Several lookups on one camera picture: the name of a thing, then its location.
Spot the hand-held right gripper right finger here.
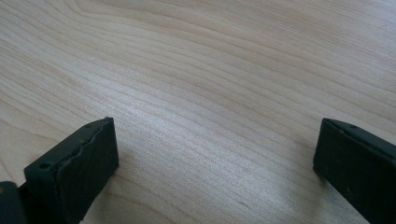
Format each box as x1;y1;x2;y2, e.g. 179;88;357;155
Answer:
312;118;396;224

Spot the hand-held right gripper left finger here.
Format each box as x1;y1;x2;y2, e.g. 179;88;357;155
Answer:
23;117;120;224

